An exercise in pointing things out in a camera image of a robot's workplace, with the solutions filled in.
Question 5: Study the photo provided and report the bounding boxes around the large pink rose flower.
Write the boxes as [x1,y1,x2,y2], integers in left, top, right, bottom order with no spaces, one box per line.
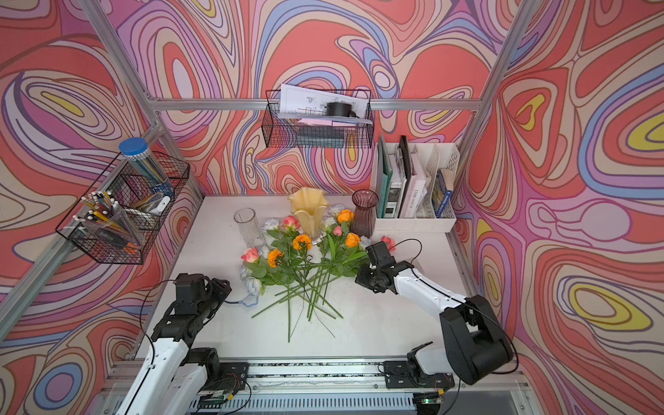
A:
[380,236,396,252]

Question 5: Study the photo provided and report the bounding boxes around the orange rose flower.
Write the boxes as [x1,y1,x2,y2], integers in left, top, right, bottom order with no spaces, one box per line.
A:
[320,233,367,300]
[337,209,354,224]

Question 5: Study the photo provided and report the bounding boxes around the pink tulip flower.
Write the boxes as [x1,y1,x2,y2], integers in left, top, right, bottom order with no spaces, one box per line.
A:
[327,226,343,261]

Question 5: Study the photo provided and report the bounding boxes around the orange marigold flower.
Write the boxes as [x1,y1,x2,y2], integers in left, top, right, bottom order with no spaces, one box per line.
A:
[292,234,342,321]
[267,248,293,342]

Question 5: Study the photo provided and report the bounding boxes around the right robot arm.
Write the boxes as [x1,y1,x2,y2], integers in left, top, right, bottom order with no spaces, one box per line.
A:
[356,242,519,387]

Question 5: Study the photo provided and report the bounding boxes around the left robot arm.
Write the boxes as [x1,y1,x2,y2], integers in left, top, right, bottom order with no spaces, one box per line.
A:
[117,273,232,414]

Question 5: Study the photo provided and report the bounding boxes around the purple ribbed glass vase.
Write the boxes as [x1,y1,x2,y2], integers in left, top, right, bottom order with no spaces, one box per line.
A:
[351,190,379,238]

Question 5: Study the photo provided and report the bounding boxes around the clear glass vase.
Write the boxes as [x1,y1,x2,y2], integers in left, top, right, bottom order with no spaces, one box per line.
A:
[233,207,265,248]

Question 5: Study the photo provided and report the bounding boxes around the white pink book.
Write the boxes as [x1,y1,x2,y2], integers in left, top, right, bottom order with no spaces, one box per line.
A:
[400,152,427,219]

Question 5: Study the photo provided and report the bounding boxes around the white plastic file organizer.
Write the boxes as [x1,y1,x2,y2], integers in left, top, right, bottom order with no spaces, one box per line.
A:
[369,138,460,237]

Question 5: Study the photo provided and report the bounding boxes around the yellow fluted glass vase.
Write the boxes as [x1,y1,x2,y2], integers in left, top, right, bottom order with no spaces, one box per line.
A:
[287,187,329,240]

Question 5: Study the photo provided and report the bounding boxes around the blue paperback book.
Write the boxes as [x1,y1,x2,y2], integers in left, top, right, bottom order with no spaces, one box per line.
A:
[432,168,455,218]

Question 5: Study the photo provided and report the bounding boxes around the white rose flower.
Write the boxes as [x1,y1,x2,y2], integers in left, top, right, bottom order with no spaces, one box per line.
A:
[262,218,281,232]

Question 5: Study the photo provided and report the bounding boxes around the pen cup with pens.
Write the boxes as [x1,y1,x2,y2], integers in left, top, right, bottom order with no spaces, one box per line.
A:
[73,191,145,249]

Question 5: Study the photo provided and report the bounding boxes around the blue lid pencil jar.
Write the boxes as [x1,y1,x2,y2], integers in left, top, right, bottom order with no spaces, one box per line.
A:
[119,138,174,197]

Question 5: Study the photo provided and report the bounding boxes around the black tape roll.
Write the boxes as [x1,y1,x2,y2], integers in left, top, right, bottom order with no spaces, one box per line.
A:
[325,101,357,118]

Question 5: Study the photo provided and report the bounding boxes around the white paper sheets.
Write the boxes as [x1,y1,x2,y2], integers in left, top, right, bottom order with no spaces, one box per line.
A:
[277,84,374,126]

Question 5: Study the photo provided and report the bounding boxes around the black wire side basket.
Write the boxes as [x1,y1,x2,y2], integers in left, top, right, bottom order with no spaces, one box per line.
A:
[56,152,190,265]

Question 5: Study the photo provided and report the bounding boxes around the metal base rail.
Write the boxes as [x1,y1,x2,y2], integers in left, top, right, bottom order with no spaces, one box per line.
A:
[98,356,541,415]

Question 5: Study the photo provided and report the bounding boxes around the black wire wall basket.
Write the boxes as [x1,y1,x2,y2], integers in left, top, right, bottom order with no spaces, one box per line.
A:
[261,88,375,149]

